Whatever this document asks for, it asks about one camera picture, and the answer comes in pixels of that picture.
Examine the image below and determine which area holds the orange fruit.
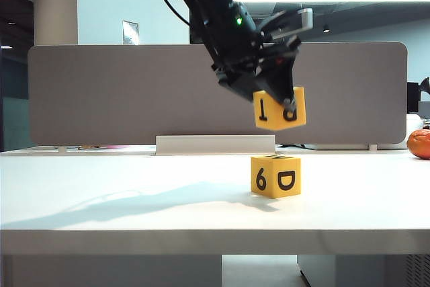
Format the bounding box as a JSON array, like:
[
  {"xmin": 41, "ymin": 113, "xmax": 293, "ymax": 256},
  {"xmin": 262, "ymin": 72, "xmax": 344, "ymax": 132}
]
[{"xmin": 406, "ymin": 128, "xmax": 430, "ymax": 160}]

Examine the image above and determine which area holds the yellow block T and P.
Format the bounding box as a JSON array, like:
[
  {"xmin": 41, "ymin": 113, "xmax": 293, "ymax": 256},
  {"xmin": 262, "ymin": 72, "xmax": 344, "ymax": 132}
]
[{"xmin": 252, "ymin": 86, "xmax": 308, "ymax": 132}]

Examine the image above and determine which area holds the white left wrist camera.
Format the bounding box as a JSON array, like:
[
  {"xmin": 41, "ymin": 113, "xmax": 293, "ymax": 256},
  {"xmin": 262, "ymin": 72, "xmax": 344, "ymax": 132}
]
[{"xmin": 258, "ymin": 7, "xmax": 314, "ymax": 44}]

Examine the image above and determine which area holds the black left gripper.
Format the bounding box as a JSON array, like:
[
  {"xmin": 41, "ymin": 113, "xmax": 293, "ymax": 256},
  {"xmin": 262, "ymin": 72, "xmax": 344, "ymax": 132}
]
[{"xmin": 210, "ymin": 27, "xmax": 302, "ymax": 107}]

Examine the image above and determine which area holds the grey fabric desk divider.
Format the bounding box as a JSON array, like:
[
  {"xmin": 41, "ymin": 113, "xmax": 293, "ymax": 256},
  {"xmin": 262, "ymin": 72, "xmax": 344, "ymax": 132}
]
[{"xmin": 28, "ymin": 42, "xmax": 409, "ymax": 147}]

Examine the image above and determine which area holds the beige round column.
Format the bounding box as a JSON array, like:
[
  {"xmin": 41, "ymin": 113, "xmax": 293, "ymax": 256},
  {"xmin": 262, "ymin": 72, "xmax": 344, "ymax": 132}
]
[{"xmin": 33, "ymin": 0, "xmax": 79, "ymax": 46}]

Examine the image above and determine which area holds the yellow block 6 and D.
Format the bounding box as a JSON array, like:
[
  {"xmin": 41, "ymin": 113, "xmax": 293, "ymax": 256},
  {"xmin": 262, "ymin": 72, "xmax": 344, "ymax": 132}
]
[{"xmin": 251, "ymin": 155, "xmax": 302, "ymax": 199}]

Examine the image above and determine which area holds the white cable tray flap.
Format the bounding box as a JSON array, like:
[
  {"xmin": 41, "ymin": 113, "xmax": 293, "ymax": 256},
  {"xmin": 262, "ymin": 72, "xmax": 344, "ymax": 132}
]
[{"xmin": 155, "ymin": 134, "xmax": 277, "ymax": 156}]

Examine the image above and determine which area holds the framed wall poster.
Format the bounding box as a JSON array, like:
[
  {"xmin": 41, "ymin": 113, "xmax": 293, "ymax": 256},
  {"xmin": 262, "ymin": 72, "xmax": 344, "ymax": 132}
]
[{"xmin": 122, "ymin": 20, "xmax": 140, "ymax": 46}]

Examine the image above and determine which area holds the black monitor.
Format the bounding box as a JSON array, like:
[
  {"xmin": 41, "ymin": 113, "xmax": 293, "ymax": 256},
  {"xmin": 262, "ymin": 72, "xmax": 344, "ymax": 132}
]
[{"xmin": 406, "ymin": 77, "xmax": 430, "ymax": 114}]

